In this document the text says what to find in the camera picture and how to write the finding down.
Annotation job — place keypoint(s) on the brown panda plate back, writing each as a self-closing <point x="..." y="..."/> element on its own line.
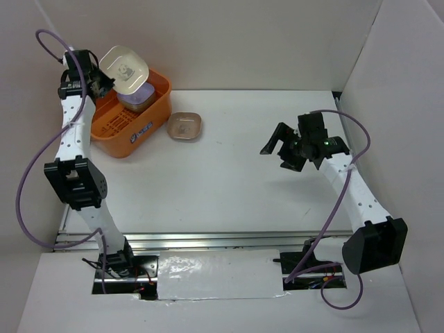
<point x="184" y="126"/>

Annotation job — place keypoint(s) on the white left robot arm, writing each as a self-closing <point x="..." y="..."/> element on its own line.
<point x="78" y="182"/>

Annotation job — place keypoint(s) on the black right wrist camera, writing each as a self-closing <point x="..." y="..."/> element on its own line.
<point x="311" y="127"/>

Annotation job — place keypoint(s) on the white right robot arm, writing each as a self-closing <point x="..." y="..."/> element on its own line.
<point x="378" y="239"/>

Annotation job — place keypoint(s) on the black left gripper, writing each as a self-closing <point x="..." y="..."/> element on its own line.
<point x="109" y="81"/>

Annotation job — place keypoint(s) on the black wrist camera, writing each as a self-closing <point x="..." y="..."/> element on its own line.
<point x="311" y="127"/>
<point x="78" y="62"/>

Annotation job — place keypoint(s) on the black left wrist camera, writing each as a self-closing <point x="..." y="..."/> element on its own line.
<point x="78" y="62"/>

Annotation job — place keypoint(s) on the purple plate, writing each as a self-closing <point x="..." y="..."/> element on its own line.
<point x="145" y="94"/>

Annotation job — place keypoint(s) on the cream panda plate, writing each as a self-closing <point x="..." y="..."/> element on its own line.
<point x="128" y="70"/>
<point x="137" y="108"/>

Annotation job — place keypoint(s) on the orange plastic bin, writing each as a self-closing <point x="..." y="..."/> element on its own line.
<point x="117" y="131"/>

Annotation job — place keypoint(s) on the cream panda plate back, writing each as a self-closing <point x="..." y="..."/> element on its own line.
<point x="128" y="70"/>

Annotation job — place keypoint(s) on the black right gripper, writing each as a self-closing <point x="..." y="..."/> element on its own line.
<point x="282" y="132"/>

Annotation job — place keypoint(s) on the aluminium rail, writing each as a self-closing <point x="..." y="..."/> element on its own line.
<point x="217" y="240"/>

